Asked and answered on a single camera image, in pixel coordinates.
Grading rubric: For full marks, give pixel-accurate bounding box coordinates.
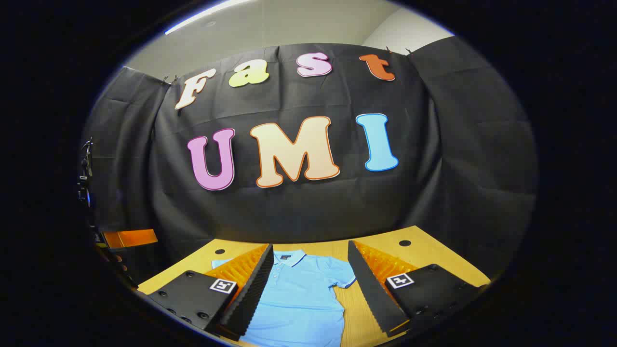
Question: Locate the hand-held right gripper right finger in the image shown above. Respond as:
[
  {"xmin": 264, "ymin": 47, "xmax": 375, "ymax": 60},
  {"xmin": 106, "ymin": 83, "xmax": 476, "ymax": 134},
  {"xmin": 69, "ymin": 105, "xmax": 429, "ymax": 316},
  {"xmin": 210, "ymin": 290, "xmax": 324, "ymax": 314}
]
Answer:
[{"xmin": 347, "ymin": 240, "xmax": 491, "ymax": 338}]

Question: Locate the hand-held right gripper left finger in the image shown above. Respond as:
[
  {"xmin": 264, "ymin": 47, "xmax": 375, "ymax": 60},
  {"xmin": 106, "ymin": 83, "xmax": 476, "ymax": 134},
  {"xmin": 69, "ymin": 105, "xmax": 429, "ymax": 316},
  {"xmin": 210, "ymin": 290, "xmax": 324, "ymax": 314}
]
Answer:
[{"xmin": 137, "ymin": 243, "xmax": 274, "ymax": 342}]

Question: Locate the light blue T-shirt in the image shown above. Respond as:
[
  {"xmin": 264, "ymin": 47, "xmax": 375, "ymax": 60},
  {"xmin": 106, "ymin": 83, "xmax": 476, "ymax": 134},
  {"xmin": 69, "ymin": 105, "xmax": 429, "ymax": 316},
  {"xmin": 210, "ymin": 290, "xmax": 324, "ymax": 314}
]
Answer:
[{"xmin": 211, "ymin": 249, "xmax": 357, "ymax": 347}]

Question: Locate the black backdrop cloth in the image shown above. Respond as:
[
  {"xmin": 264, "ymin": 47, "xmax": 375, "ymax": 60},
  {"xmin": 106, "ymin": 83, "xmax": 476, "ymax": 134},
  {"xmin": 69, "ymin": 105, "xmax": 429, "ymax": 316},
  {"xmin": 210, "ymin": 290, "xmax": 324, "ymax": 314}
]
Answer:
[{"xmin": 80, "ymin": 36, "xmax": 538, "ymax": 290}]

